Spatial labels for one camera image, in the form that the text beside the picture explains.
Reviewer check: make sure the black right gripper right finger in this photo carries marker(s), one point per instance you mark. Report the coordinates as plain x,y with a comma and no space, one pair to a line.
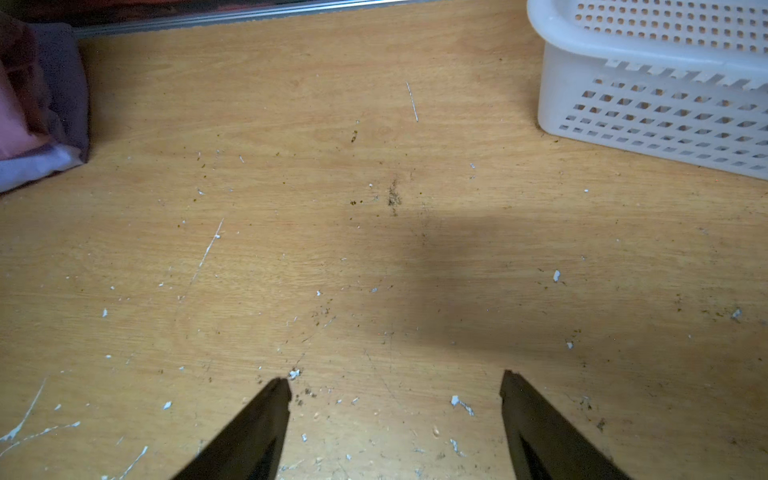
542,443

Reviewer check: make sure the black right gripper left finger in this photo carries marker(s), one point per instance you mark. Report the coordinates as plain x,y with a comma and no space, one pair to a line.
250,446

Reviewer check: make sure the magenta t-shirt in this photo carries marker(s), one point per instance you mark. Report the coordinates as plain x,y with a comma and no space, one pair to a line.
23,126

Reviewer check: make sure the white perforated plastic basket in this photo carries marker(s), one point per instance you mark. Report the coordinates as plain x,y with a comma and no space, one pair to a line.
683,80

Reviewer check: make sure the folded lavender t-shirt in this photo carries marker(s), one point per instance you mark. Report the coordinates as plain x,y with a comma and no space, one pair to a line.
64,101

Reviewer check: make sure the aluminium back floor rail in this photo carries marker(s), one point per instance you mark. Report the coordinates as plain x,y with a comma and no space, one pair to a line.
231,17

